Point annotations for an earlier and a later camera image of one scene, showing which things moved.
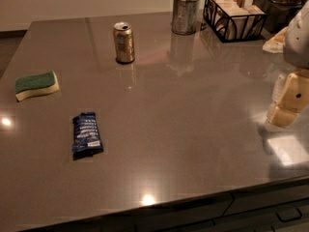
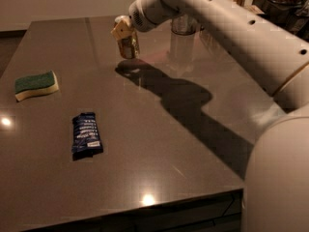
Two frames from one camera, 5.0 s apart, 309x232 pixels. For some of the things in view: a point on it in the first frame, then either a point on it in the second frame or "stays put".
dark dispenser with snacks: [281, 3] stays put
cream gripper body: [297, 43] -> [141, 14]
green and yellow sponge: [43, 83] stays put
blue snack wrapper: [86, 137] stays put
